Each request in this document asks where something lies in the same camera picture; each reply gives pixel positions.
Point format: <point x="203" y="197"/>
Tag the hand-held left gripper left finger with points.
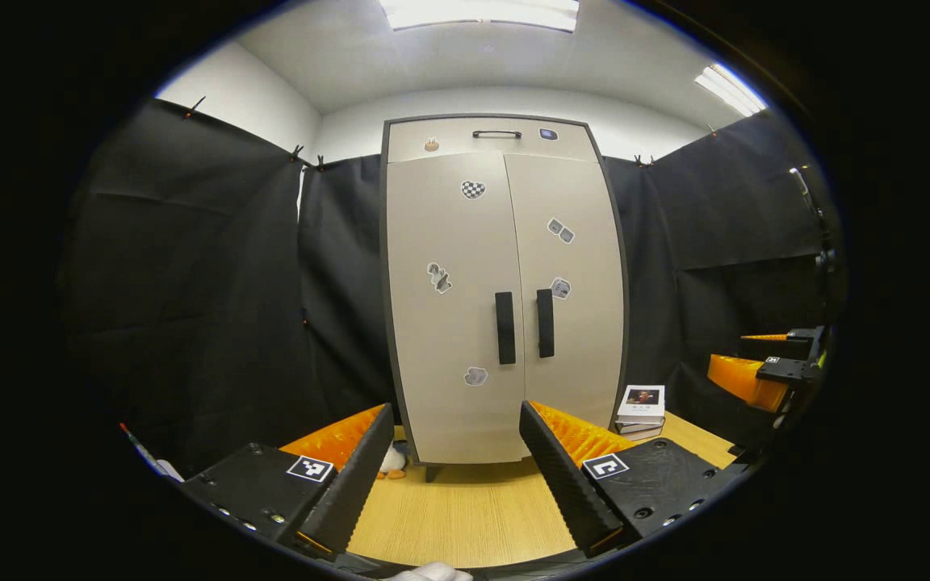
<point x="356" y="484"/>

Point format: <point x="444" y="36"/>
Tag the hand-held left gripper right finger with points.
<point x="562" y="484"/>

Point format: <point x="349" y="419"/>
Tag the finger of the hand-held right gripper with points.
<point x="804" y="343"/>
<point x="743" y="379"/>

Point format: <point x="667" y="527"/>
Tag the white shoe cabinet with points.
<point x="433" y="436"/>

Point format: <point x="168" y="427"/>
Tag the white cabinet door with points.
<point x="433" y="226"/>
<point x="586" y="339"/>

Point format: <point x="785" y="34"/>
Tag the beige cabinet drawer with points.
<point x="465" y="148"/>

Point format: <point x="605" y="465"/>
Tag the penguin plush toy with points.
<point x="391" y="460"/>

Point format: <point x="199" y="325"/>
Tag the book under white book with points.
<point x="638" y="432"/>

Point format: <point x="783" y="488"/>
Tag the white portrait cover book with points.
<point x="641" y="407"/>

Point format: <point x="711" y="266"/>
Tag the metal stand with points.
<point x="802" y="186"/>

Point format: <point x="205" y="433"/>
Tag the pile of white papers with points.
<point x="170" y="470"/>

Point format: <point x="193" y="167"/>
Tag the black backdrop cloth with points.
<point x="190" y="282"/>

